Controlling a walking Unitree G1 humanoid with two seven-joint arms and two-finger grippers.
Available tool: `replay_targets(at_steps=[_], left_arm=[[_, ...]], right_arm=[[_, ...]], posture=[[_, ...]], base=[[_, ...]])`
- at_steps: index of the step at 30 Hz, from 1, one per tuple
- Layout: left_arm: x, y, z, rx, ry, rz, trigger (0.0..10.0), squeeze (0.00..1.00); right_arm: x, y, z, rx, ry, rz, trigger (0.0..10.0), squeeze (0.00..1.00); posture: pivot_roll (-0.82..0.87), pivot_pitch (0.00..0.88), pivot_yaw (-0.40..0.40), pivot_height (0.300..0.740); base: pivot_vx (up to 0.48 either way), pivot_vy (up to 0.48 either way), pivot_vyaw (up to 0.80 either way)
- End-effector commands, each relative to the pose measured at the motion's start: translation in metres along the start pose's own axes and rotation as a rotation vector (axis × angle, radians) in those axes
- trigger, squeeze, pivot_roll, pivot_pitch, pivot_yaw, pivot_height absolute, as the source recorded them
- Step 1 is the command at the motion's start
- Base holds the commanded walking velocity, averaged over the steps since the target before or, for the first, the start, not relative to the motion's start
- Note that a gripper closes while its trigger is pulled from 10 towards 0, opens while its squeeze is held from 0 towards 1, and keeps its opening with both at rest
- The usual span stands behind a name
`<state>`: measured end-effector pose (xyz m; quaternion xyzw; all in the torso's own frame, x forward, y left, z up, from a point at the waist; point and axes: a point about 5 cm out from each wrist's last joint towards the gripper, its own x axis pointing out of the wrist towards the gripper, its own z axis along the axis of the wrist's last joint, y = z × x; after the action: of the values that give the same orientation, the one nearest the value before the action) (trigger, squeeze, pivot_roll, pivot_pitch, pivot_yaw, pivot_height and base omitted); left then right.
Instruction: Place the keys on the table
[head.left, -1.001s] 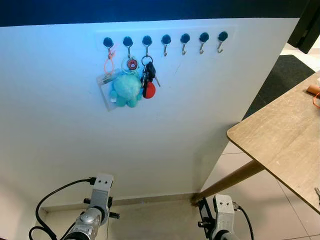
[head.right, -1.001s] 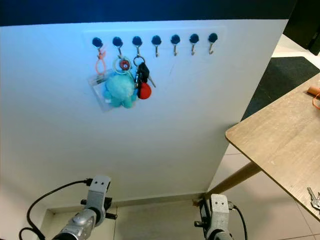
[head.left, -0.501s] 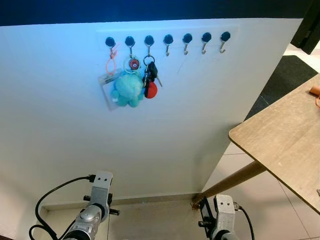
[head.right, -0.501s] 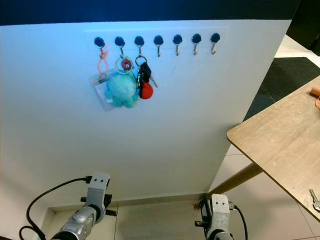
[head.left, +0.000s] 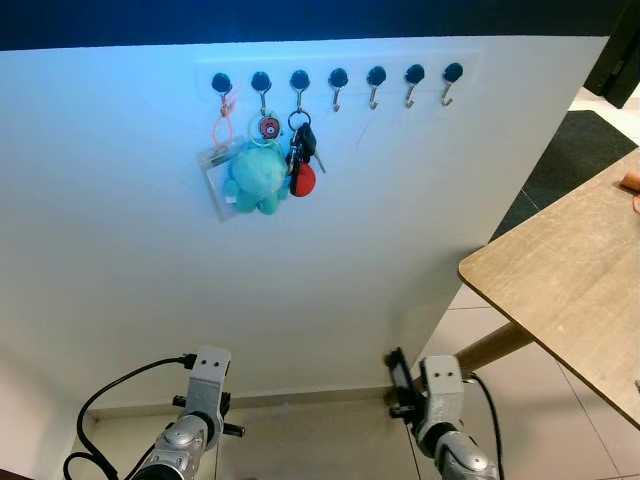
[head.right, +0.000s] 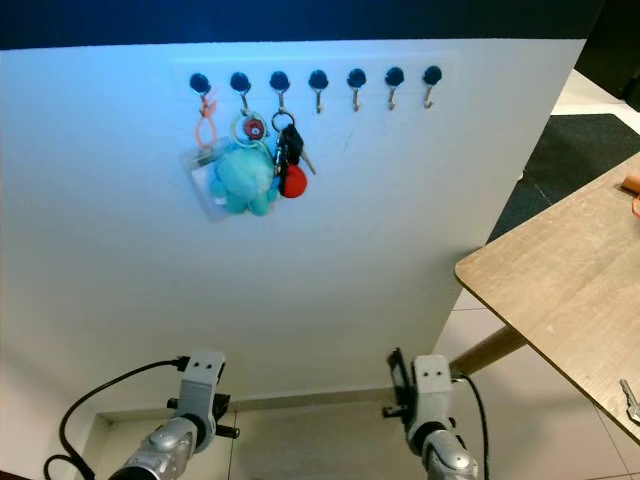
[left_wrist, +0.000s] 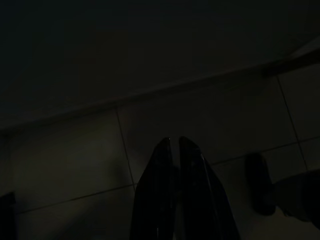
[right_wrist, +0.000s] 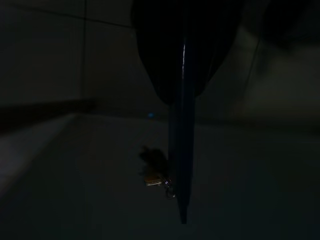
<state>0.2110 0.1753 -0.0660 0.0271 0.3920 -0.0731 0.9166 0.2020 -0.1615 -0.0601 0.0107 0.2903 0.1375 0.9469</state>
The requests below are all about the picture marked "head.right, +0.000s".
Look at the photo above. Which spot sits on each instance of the dark brown wooden furniture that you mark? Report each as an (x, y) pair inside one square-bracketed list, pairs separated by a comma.
[(12, 473)]

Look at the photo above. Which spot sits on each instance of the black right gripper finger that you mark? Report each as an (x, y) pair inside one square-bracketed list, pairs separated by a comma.
[(397, 375)]

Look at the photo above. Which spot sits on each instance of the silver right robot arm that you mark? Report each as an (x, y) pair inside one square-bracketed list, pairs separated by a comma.
[(450, 462)]

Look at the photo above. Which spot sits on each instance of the black car key red fob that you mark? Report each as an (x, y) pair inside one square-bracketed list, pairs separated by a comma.
[(292, 182)]

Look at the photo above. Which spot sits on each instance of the light wooden table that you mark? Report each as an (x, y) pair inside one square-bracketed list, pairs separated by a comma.
[(560, 280)]

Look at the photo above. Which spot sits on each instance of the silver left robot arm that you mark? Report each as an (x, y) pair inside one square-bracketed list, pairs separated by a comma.
[(165, 452)]

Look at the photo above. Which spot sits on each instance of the black furniture piece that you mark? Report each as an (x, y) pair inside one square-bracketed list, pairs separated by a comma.
[(615, 60)]

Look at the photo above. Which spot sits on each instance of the white partition board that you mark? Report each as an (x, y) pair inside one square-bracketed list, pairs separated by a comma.
[(120, 280)]

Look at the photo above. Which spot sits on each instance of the black knob metal hook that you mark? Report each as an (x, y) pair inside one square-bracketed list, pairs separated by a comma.
[(432, 74), (356, 77), (318, 78), (394, 75), (200, 83), (279, 80), (240, 81)]

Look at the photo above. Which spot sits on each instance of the black floor mat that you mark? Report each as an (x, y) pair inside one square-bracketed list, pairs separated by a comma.
[(580, 150)]

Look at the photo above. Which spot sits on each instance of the brown wooden table leg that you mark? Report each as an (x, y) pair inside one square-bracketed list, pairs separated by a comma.
[(490, 350)]

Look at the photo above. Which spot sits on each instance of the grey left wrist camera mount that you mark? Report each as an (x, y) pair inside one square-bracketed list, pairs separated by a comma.
[(205, 373)]

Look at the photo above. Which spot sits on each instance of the white hook rail strip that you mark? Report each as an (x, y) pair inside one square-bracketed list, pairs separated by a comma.
[(220, 70)]

